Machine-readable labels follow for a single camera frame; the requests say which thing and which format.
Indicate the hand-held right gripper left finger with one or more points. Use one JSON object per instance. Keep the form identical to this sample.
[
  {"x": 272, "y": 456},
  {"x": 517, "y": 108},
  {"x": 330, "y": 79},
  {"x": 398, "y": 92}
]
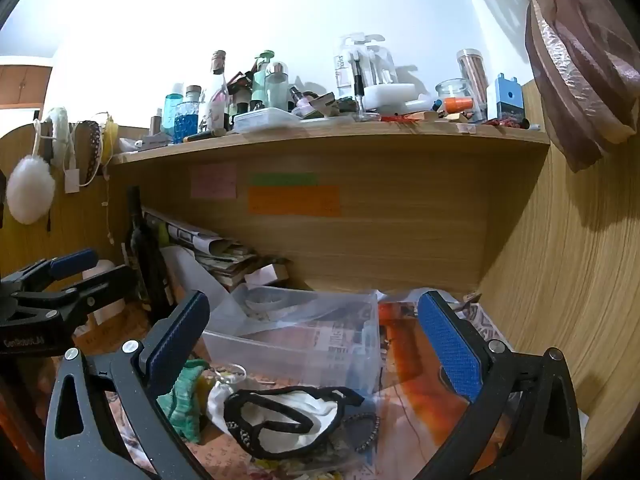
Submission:
[{"x": 182, "y": 330}]

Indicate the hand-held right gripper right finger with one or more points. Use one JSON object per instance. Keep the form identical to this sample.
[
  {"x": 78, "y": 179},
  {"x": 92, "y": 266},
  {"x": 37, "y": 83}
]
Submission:
[{"x": 450, "y": 345}]

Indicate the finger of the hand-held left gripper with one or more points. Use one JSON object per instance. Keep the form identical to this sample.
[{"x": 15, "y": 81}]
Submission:
[
  {"x": 102, "y": 285},
  {"x": 75, "y": 262}
]

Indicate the green knitted cloth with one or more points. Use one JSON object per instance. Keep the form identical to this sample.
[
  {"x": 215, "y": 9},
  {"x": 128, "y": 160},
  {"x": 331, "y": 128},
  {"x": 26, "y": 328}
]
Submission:
[{"x": 182, "y": 402}]

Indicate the clear plastic storage box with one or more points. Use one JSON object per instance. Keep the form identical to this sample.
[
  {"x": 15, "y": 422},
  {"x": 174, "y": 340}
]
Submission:
[{"x": 300, "y": 355}]

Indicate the white black-trimmed underwear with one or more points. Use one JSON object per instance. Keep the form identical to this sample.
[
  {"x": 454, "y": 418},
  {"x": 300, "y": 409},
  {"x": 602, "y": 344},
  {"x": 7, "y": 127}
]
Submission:
[{"x": 280, "y": 405}]

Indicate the black white patterned paper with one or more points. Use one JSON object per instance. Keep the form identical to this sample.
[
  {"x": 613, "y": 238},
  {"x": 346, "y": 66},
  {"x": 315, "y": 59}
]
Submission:
[{"x": 487, "y": 327}]

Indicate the orange printed cloth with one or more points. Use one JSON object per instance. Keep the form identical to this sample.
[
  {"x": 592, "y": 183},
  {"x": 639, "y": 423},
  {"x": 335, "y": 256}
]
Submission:
[{"x": 415, "y": 380}]

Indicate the dark wine bottle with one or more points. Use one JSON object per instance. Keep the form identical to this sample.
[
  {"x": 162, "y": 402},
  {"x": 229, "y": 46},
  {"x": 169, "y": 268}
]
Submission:
[{"x": 145, "y": 255}]

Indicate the white paper sheet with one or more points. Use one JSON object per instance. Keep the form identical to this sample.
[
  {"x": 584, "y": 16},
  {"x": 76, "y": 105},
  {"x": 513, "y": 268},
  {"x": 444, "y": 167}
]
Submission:
[{"x": 187, "y": 272}]

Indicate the white hanging tag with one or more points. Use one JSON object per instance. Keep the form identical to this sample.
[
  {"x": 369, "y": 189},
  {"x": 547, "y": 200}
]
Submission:
[{"x": 72, "y": 181}]

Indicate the stack of newspapers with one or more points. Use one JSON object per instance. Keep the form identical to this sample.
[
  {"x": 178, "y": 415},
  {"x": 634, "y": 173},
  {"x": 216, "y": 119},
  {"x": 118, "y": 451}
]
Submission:
[{"x": 215, "y": 255}]

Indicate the white fluffy pompom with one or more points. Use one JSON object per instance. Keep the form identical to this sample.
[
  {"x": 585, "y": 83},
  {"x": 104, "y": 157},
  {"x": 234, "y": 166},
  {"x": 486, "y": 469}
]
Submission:
[{"x": 30, "y": 191}]

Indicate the small white cardboard box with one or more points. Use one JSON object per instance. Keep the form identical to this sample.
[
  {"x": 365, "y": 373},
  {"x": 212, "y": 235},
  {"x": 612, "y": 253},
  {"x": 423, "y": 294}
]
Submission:
[{"x": 267, "y": 274}]

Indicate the brown dotted headband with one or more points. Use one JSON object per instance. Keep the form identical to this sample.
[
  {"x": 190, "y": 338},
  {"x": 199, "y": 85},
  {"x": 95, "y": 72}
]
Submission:
[{"x": 92, "y": 145}]

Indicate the yellow headband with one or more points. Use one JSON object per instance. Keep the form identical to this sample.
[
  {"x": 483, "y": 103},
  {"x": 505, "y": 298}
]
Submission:
[{"x": 111, "y": 135}]

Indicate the white fluffy headband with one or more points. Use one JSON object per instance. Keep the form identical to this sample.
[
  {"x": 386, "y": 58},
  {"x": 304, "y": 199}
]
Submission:
[{"x": 61, "y": 127}]

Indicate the pink sticky note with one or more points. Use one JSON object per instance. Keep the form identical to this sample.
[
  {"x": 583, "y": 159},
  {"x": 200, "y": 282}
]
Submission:
[{"x": 212, "y": 181}]

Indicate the orange sticky note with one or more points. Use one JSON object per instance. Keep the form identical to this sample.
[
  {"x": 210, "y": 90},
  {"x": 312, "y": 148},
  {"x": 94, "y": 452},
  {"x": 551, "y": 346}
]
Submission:
[{"x": 295, "y": 201}]

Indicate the teal blue plastic bottle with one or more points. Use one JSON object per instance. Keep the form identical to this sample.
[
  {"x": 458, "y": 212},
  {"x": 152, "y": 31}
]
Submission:
[{"x": 172, "y": 110}]

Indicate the green sticky note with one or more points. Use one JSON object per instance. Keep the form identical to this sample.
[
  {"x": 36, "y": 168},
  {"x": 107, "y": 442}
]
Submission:
[{"x": 284, "y": 179}]

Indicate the glass bottle blue liquid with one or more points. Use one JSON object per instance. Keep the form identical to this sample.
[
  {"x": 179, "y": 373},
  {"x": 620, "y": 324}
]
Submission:
[{"x": 188, "y": 120}]

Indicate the wooden cabinet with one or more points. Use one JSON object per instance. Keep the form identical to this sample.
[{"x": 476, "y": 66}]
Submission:
[{"x": 25, "y": 85}]

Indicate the pink bottle with cork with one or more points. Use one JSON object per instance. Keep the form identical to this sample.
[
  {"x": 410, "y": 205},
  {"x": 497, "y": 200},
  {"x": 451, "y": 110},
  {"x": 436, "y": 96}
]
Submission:
[{"x": 217, "y": 102}]

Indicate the clear flat plastic container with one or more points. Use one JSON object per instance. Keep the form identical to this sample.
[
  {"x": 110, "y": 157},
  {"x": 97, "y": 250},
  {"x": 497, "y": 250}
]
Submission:
[{"x": 265, "y": 120}]

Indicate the wooden shelf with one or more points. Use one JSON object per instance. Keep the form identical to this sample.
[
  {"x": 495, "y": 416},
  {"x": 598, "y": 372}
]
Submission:
[{"x": 325, "y": 142}]

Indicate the orange tube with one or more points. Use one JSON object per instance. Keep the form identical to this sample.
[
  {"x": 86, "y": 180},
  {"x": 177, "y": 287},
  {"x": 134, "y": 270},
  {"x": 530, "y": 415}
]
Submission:
[{"x": 459, "y": 104}]

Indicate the blue box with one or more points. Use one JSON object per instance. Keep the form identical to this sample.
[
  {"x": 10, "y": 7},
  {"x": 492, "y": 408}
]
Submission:
[{"x": 508, "y": 100}]

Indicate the round glass jar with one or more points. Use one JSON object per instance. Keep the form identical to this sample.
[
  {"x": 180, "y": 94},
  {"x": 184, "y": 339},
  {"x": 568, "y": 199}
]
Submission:
[{"x": 452, "y": 89}]

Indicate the white rectangular box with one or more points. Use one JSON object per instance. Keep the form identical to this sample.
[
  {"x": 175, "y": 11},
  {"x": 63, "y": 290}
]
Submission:
[{"x": 390, "y": 96}]

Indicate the mint green pump bottle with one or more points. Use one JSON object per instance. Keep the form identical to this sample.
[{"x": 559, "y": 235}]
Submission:
[{"x": 261, "y": 82}]

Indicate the clear bottle silver cap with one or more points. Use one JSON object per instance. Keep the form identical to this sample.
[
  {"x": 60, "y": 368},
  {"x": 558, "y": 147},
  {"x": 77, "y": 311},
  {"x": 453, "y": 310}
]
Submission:
[{"x": 277, "y": 87}]

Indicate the tall clear canister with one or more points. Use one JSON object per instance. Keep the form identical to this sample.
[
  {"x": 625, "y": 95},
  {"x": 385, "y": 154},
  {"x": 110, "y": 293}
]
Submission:
[{"x": 474, "y": 77}]

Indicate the clear acrylic organiser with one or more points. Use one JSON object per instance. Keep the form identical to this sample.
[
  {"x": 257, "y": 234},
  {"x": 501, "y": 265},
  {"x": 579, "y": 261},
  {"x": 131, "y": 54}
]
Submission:
[{"x": 372, "y": 62}]

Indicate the purple brown hanging cloth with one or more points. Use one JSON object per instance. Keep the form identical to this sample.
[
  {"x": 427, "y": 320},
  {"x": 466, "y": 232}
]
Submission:
[{"x": 575, "y": 75}]

